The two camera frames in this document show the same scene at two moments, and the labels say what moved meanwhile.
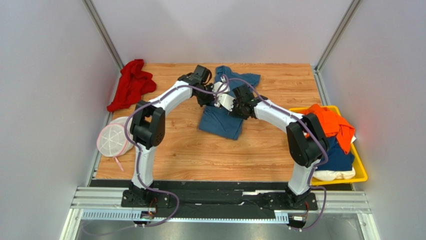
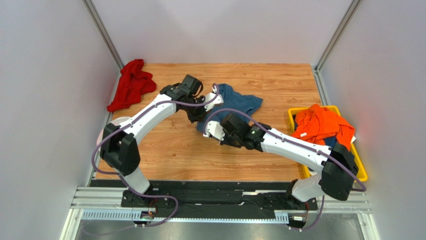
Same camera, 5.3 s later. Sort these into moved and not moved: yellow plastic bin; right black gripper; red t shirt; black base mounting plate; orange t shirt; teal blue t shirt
Moved: right black gripper; teal blue t shirt
Not moved: yellow plastic bin; black base mounting plate; orange t shirt; red t shirt
